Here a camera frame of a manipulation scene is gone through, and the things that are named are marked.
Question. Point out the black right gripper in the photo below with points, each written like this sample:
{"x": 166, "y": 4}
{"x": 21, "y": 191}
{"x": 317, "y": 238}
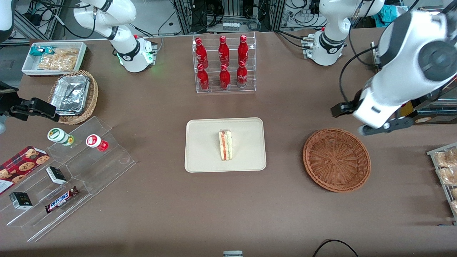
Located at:
{"x": 8, "y": 104}

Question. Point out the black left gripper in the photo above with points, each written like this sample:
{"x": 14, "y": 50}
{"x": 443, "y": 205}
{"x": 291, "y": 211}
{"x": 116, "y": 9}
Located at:
{"x": 343, "y": 108}

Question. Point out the triangle sandwich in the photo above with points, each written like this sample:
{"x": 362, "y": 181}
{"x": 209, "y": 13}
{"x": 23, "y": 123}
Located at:
{"x": 225, "y": 144}

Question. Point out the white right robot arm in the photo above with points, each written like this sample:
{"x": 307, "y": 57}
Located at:
{"x": 125, "y": 50}

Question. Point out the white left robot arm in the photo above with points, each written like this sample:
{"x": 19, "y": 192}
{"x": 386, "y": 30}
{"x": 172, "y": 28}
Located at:
{"x": 403, "y": 71}

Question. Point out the empty round wicker basket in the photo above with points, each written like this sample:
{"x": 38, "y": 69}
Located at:
{"x": 335, "y": 160}

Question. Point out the wicker basket with foil trays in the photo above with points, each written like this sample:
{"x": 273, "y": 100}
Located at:
{"x": 93, "y": 92}

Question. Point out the beige plastic tray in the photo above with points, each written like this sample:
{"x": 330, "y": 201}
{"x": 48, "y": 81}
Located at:
{"x": 203, "y": 146}

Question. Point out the green lidded yogurt cup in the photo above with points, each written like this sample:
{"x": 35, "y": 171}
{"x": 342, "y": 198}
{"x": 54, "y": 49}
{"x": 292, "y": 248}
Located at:
{"x": 57, "y": 135}

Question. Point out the aluminium foil container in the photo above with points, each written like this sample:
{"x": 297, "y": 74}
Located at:
{"x": 69, "y": 94}

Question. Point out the white rectangular snack bin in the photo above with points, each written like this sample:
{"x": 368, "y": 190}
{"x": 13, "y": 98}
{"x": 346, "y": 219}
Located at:
{"x": 28, "y": 67}

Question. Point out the clear bag of crackers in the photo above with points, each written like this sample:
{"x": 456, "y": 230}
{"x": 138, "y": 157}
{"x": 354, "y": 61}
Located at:
{"x": 57, "y": 63}
{"x": 68, "y": 52}

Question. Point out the red lidded yogurt cup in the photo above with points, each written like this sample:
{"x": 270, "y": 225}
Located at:
{"x": 94, "y": 140}

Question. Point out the teal snack packet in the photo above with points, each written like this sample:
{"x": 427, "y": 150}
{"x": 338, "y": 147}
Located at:
{"x": 37, "y": 50}

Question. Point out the red cookie box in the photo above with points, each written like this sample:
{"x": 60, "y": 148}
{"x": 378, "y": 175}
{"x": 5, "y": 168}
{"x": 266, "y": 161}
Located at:
{"x": 21, "y": 167}

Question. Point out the small black box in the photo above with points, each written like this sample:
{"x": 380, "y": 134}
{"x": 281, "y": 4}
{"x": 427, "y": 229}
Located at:
{"x": 20, "y": 200}
{"x": 56, "y": 175}

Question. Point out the clear acrylic tiered stand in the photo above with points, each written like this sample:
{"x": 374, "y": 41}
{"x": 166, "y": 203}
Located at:
{"x": 107, "y": 167}

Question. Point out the Snickers chocolate bar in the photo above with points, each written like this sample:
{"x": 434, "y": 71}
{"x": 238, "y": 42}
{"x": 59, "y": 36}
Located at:
{"x": 61, "y": 200}

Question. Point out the clear acrylic bottle rack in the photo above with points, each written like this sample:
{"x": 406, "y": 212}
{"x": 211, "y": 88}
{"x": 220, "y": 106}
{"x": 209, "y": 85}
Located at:
{"x": 251, "y": 76}

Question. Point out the red cola bottle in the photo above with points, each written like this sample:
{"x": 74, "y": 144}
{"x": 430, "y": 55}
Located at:
{"x": 203, "y": 79}
{"x": 224, "y": 51}
{"x": 201, "y": 53}
{"x": 225, "y": 78}
{"x": 243, "y": 50}
{"x": 242, "y": 75}

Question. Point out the black yellow sealing machine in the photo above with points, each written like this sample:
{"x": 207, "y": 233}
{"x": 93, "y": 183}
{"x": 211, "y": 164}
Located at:
{"x": 442, "y": 117}

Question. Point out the teal plastic bag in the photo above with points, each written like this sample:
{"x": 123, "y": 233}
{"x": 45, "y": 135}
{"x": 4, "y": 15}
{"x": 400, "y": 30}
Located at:
{"x": 387, "y": 14}

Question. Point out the wrapped bread pack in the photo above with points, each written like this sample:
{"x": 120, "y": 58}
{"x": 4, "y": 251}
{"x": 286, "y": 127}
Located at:
{"x": 446, "y": 159}
{"x": 448, "y": 175}
{"x": 454, "y": 192}
{"x": 454, "y": 206}

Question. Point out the white power strip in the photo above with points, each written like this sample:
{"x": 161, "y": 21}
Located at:
{"x": 230, "y": 26}

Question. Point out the small grey device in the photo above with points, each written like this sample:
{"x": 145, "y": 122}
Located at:
{"x": 232, "y": 253}

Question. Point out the aluminium frame rack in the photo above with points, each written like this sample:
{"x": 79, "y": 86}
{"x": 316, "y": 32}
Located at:
{"x": 278, "y": 14}

